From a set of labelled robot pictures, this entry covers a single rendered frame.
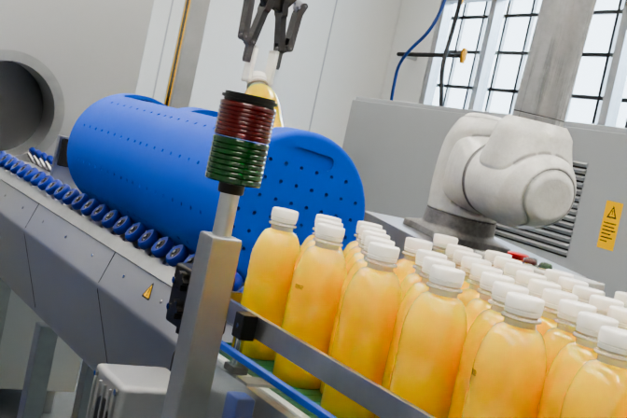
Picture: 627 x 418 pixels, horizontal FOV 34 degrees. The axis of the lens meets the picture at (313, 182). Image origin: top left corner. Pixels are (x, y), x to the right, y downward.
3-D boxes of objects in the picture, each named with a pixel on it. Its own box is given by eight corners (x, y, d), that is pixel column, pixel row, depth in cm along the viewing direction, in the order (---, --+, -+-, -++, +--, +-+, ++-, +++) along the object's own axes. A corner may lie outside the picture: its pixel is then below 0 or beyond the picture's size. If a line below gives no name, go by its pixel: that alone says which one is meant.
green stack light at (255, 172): (244, 182, 118) (254, 141, 118) (270, 190, 113) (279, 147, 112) (195, 174, 115) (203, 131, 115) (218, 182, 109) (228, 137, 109)
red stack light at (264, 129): (254, 140, 118) (260, 107, 118) (279, 146, 112) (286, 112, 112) (203, 130, 115) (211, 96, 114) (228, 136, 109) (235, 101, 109)
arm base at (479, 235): (462, 232, 235) (468, 209, 235) (511, 257, 215) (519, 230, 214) (393, 218, 228) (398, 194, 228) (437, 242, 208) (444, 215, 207)
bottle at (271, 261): (286, 352, 151) (313, 229, 150) (269, 358, 144) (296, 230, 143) (243, 340, 153) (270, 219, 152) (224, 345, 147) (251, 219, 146)
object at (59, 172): (81, 195, 285) (92, 141, 284) (86, 197, 281) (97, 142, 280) (47, 189, 280) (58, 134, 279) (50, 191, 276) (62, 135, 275)
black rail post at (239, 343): (237, 369, 138) (249, 311, 137) (246, 375, 135) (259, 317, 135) (223, 368, 137) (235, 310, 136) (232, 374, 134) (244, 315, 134)
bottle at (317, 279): (299, 368, 143) (327, 239, 142) (335, 384, 138) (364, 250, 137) (262, 369, 138) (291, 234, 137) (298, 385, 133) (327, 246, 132)
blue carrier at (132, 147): (160, 221, 255) (192, 112, 255) (340, 310, 180) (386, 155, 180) (50, 193, 240) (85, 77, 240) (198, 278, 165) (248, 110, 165)
